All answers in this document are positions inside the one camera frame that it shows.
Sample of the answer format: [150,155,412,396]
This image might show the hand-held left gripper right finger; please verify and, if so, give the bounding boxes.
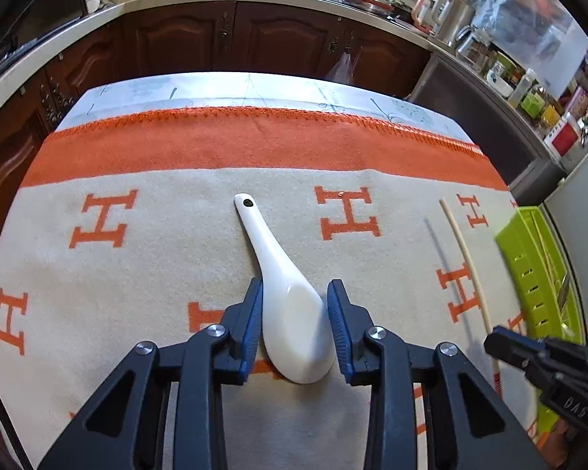
[327,278,550,470]

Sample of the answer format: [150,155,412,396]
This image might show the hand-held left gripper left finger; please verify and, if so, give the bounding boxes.
[36,277,265,470]

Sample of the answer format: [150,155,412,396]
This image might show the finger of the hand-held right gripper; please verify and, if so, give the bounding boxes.
[484,325,550,370]

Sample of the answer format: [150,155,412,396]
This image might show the white ceramic soup spoon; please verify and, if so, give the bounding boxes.
[234,193,336,385]

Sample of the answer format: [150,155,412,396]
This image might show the green plastic utensil tray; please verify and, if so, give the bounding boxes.
[495,206,588,436]

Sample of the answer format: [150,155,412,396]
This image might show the light chopstick with red end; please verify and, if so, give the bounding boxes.
[439,198,503,395]
[532,210,569,304]

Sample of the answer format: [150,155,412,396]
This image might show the grey refrigerator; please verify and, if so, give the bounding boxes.
[539,127,588,353]

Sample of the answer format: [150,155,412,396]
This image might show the orange beige printed blanket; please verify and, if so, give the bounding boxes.
[0,108,544,470]

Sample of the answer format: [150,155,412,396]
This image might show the grey cabinet with frosted doors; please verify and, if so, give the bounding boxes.
[407,51,568,207]

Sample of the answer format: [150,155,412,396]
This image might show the oil bottle with green label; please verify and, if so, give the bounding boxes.
[519,85,550,119]

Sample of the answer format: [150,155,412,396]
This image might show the light blue printed tablecloth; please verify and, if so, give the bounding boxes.
[56,71,478,150]

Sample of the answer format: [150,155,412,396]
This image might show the clear plastic bottle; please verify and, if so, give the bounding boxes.
[507,71,538,109]

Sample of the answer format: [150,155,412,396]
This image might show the white bowl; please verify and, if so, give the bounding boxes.
[485,69,516,99]

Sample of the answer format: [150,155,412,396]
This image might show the white plastic bag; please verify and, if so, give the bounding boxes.
[327,51,359,85]

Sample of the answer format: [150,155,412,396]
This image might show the glass pitcher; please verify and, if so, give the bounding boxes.
[456,27,492,68]

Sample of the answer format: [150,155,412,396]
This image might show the clear hanging plastic bag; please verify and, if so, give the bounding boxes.
[470,0,577,80]

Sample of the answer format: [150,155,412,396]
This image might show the steel electric kettle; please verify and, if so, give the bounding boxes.
[431,0,474,48]

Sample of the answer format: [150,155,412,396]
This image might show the pink white kettle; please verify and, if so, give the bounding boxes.
[410,0,435,36]

